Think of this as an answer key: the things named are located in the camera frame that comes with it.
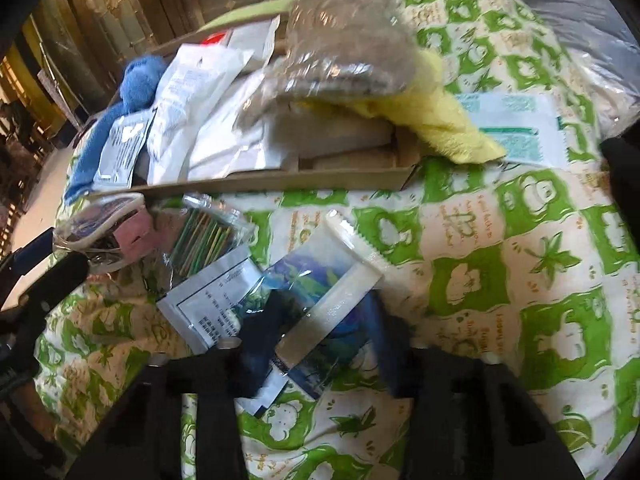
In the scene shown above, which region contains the clear pouch with pink item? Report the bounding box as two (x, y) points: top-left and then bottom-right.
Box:
(51, 194), (152, 268)

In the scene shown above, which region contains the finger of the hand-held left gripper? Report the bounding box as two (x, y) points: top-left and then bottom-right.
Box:
(25, 251), (90, 311)

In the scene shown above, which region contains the white packet with black text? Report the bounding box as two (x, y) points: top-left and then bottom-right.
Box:
(156, 249), (265, 357)

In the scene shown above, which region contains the dark furniture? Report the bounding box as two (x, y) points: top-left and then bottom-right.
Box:
(0, 95), (56, 221)

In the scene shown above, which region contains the white plastic bag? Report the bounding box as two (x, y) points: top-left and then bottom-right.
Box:
(146, 44), (252, 187)

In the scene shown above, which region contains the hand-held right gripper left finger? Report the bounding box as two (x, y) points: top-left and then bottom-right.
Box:
(67, 291), (288, 480)

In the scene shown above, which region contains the clear packet of green sticks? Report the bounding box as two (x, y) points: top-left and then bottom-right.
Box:
(162, 194), (257, 283)

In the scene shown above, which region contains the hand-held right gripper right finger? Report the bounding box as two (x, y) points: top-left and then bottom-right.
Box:
(364, 291), (584, 480)

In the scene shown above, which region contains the grey pillow in clear plastic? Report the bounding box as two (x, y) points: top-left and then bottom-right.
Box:
(477, 0), (640, 138)

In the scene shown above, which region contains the green and white flat packet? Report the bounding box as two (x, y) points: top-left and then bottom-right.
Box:
(456, 91), (572, 169)

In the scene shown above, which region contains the black cloth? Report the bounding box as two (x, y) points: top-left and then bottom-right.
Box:
(599, 134), (640, 208)

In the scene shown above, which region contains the lime green sheet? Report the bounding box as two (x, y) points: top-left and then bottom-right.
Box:
(199, 0), (303, 33)

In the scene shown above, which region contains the green printed blanket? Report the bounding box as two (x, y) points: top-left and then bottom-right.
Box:
(34, 0), (640, 480)

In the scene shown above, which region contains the yellow cloth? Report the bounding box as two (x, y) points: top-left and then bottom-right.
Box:
(292, 51), (507, 164)

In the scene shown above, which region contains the brown pad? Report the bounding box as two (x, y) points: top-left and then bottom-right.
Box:
(234, 0), (420, 128)

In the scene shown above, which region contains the cardboard box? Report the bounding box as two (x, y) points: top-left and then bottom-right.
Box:
(85, 17), (423, 201)

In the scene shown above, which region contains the small silver packet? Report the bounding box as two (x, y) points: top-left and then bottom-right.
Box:
(94, 109), (157, 192)

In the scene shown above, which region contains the blue towel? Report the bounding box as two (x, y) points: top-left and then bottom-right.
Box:
(64, 55), (172, 207)

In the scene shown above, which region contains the blue and green printed packet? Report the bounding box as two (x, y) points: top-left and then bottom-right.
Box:
(239, 209), (388, 418)

